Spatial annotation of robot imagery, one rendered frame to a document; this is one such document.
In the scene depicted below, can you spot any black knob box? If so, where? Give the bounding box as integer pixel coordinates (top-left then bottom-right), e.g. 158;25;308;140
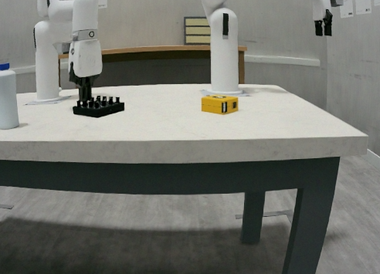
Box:
73;96;125;117

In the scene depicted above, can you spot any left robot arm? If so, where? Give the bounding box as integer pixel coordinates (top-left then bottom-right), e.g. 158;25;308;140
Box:
202;0;243;96

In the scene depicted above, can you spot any white bottle with blue cap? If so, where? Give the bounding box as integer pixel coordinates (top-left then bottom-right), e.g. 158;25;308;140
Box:
0;63;19;130

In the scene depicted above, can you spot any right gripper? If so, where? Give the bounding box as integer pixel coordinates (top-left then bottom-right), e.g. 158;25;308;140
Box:
68;39;102;102

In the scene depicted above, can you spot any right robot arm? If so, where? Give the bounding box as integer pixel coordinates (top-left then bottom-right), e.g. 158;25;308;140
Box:
33;0;98;103

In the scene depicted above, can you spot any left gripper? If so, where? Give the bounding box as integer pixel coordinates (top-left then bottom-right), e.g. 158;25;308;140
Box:
313;0;333;36

